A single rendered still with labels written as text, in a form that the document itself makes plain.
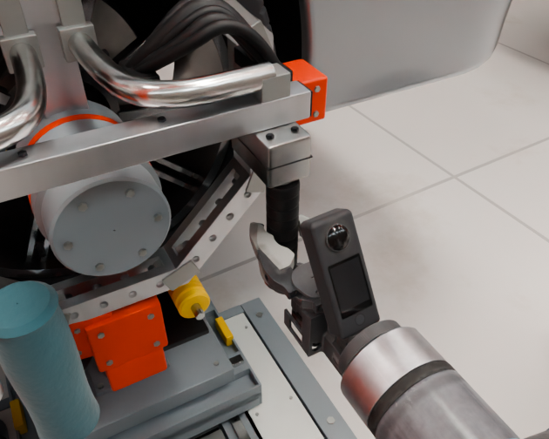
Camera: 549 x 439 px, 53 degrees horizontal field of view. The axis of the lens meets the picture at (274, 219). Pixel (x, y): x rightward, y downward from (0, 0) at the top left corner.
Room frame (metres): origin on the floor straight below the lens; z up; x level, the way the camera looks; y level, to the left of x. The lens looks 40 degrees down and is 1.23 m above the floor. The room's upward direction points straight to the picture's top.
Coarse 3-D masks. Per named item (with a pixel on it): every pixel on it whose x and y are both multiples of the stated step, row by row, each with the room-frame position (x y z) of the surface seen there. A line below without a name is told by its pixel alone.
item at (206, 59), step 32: (0, 32) 0.64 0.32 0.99; (192, 64) 0.87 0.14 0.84; (224, 64) 0.75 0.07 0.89; (0, 96) 0.62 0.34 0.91; (96, 96) 0.72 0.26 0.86; (160, 160) 0.71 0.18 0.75; (192, 160) 0.78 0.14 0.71; (192, 192) 0.72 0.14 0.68; (0, 224) 0.68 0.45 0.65; (32, 224) 0.62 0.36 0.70; (0, 256) 0.60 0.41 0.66; (32, 256) 0.61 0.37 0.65
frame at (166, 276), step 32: (224, 0) 0.66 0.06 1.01; (224, 192) 0.70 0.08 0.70; (256, 192) 0.68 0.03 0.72; (192, 224) 0.67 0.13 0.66; (224, 224) 0.65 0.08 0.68; (160, 256) 0.64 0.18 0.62; (192, 256) 0.62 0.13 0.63; (0, 288) 0.53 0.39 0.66; (64, 288) 0.57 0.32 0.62; (96, 288) 0.59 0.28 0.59; (128, 288) 0.57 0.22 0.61; (160, 288) 0.59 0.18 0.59
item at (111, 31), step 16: (96, 0) 0.81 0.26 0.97; (96, 16) 0.81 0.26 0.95; (112, 16) 0.82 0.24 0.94; (96, 32) 0.80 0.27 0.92; (112, 32) 0.81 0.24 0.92; (128, 32) 0.83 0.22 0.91; (0, 48) 0.74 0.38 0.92; (112, 48) 0.81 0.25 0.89; (0, 64) 0.73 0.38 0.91; (0, 80) 0.69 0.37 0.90
